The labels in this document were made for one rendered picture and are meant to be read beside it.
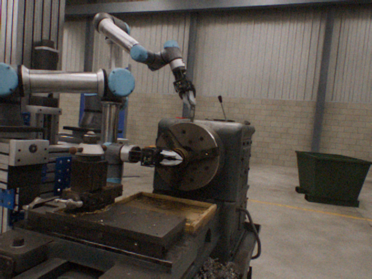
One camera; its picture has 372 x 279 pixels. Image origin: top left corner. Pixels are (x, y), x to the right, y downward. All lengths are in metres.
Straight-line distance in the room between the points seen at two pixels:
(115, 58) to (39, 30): 0.40
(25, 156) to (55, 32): 0.75
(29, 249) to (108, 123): 0.72
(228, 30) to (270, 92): 2.93
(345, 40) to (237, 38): 3.68
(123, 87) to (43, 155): 0.41
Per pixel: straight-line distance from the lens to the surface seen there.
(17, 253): 0.80
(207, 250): 1.31
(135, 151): 1.19
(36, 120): 1.54
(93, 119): 1.64
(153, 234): 0.70
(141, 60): 1.47
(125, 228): 0.73
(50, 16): 1.74
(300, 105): 11.22
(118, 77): 1.22
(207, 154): 1.25
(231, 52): 11.79
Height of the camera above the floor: 1.23
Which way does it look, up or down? 3 degrees down
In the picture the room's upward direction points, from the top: 5 degrees clockwise
